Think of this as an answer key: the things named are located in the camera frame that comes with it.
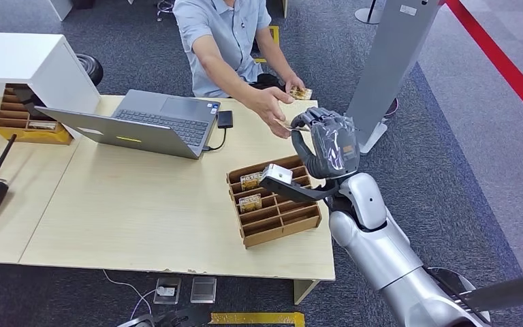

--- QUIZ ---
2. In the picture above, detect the person's right hand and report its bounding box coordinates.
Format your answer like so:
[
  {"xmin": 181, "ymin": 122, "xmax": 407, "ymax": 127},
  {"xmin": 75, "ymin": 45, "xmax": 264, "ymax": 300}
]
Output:
[{"xmin": 247, "ymin": 87, "xmax": 296, "ymax": 140}]

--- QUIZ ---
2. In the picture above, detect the person's left hand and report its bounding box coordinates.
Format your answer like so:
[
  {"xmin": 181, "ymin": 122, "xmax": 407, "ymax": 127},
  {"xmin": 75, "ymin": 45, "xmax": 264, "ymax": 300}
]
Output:
[{"xmin": 284, "ymin": 73, "xmax": 306, "ymax": 97}]

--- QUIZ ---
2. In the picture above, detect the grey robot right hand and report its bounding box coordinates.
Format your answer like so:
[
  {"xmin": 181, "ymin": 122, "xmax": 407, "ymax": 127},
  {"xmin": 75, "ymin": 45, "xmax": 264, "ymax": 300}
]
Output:
[{"xmin": 290, "ymin": 106, "xmax": 362, "ymax": 181}]

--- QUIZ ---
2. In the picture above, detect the wooden slotted card tray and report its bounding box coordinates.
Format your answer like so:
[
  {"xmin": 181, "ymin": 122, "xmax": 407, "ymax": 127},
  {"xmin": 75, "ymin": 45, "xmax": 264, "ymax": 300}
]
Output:
[
  {"xmin": 0, "ymin": 83, "xmax": 74, "ymax": 146},
  {"xmin": 226, "ymin": 155, "xmax": 323, "ymax": 249}
]

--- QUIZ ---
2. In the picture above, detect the person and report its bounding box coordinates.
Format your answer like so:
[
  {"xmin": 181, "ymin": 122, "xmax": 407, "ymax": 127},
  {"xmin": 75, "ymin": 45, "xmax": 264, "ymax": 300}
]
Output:
[{"xmin": 172, "ymin": 0, "xmax": 308, "ymax": 140}]

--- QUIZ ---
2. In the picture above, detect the black external drive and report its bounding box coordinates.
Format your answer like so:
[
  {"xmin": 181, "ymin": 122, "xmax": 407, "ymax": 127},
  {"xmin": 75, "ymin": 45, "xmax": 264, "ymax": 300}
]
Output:
[{"xmin": 216, "ymin": 110, "xmax": 234, "ymax": 130}]

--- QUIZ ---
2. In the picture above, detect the yellow floor tape strip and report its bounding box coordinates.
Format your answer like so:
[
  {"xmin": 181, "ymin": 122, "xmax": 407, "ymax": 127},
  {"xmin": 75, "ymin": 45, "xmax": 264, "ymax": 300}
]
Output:
[{"xmin": 253, "ymin": 25, "xmax": 281, "ymax": 64}]

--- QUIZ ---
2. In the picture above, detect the dark round floor object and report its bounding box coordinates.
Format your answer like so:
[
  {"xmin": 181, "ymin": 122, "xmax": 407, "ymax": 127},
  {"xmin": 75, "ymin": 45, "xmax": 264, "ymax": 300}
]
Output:
[{"xmin": 384, "ymin": 97, "xmax": 400, "ymax": 120}]

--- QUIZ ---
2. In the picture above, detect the grey standing panel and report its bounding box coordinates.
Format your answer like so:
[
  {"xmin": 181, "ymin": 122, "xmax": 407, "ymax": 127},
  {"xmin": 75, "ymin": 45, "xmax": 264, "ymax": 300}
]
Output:
[{"xmin": 345, "ymin": 0, "xmax": 444, "ymax": 155}]

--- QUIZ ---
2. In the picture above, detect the grey laptop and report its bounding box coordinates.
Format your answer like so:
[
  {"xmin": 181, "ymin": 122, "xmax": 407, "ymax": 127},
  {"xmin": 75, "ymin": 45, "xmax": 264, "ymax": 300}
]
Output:
[{"xmin": 35, "ymin": 89, "xmax": 221, "ymax": 161}]

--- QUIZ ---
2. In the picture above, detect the wooden table leg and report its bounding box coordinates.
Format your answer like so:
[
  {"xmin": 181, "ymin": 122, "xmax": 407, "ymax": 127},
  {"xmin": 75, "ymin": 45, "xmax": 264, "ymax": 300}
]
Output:
[{"xmin": 293, "ymin": 279, "xmax": 321, "ymax": 306}]

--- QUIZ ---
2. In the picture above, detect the black round stool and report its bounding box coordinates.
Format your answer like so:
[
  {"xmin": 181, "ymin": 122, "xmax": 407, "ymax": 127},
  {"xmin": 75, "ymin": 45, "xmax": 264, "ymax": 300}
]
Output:
[{"xmin": 75, "ymin": 53, "xmax": 104, "ymax": 87}]

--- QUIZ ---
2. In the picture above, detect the red barrier belt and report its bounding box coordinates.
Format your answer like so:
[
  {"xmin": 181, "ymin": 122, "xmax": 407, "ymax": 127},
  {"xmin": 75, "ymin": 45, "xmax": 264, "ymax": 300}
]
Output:
[{"xmin": 444, "ymin": 0, "xmax": 523, "ymax": 134}]

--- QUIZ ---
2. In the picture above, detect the closed steel floor socket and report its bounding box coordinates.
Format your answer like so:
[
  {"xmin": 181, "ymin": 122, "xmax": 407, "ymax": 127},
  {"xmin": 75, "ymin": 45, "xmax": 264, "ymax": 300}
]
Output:
[{"xmin": 189, "ymin": 276, "xmax": 218, "ymax": 305}]

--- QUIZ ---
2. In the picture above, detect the steel floor socket with plug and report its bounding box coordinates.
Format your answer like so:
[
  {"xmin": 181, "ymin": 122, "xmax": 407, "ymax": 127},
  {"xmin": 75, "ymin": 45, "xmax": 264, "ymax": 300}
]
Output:
[{"xmin": 153, "ymin": 276, "xmax": 183, "ymax": 306}]

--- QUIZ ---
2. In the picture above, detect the white furniture piece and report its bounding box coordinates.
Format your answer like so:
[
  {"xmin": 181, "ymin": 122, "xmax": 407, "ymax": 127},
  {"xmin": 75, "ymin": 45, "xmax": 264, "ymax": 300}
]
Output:
[{"xmin": 47, "ymin": 0, "xmax": 74, "ymax": 22}]

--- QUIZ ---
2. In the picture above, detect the white cabinet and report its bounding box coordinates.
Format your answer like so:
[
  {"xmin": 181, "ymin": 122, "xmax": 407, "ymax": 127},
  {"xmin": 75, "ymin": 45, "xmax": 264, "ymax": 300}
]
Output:
[{"xmin": 0, "ymin": 31, "xmax": 101, "ymax": 114}]

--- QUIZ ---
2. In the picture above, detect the black drive cable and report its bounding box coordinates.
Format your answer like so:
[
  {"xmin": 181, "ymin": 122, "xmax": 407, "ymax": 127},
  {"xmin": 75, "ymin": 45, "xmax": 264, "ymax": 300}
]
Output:
[{"xmin": 202, "ymin": 128, "xmax": 227, "ymax": 153}]

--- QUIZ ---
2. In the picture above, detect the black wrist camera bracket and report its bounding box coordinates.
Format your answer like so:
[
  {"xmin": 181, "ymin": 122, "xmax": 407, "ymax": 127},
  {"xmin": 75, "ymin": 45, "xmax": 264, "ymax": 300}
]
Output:
[{"xmin": 259, "ymin": 176, "xmax": 340, "ymax": 204}]

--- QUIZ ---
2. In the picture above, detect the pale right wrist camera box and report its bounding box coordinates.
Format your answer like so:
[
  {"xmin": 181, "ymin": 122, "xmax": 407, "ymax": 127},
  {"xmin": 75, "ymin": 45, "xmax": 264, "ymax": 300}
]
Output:
[{"xmin": 261, "ymin": 163, "xmax": 294, "ymax": 186}]

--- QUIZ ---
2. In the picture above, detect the grey cable bundle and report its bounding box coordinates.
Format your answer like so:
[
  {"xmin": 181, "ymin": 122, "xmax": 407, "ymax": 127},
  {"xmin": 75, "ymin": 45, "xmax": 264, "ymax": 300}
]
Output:
[{"xmin": 155, "ymin": 0, "xmax": 175, "ymax": 22}]

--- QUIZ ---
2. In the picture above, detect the white power cable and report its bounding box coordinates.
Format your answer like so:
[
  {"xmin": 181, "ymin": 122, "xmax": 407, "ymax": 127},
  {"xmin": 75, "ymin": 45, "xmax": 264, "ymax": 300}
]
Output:
[
  {"xmin": 129, "ymin": 288, "xmax": 159, "ymax": 322},
  {"xmin": 102, "ymin": 269, "xmax": 154, "ymax": 317}
]

